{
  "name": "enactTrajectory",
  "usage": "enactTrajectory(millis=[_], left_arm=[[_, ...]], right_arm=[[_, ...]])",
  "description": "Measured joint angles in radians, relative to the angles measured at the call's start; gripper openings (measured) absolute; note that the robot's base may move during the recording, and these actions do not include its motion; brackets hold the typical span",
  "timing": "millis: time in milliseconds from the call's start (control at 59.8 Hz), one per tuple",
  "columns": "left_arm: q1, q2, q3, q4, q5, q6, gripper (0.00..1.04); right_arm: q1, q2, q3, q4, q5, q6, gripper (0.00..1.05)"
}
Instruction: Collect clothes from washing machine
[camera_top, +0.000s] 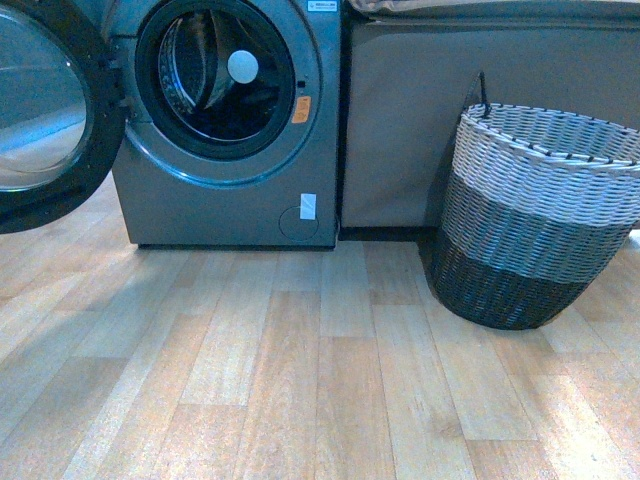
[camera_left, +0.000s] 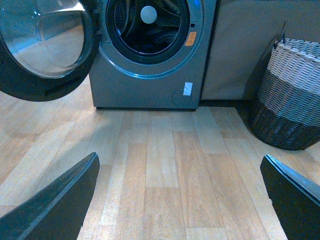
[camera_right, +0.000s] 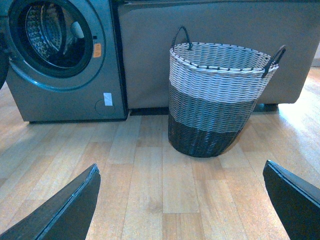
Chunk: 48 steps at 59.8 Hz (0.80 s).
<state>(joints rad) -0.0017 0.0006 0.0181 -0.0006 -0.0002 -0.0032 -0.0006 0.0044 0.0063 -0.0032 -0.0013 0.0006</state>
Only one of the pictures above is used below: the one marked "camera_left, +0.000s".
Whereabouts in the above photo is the round glass washer door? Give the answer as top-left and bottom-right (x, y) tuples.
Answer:
(0, 0), (101, 102)

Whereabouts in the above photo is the orange sticker on washer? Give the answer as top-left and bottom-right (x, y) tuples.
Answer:
(185, 31), (197, 47)

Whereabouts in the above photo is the woven wicker laundry basket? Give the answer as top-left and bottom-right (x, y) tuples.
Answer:
(249, 22), (320, 151)

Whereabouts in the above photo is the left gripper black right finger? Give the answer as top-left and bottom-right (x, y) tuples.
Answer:
(260, 154), (320, 240)

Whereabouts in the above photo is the white label on washer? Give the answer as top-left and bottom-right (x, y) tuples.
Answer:
(183, 82), (193, 96)

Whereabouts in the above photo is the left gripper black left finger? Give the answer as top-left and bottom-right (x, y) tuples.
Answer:
(0, 152), (100, 240)

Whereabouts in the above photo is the grey front-load washing machine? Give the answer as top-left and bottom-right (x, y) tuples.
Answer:
(89, 0), (217, 110)

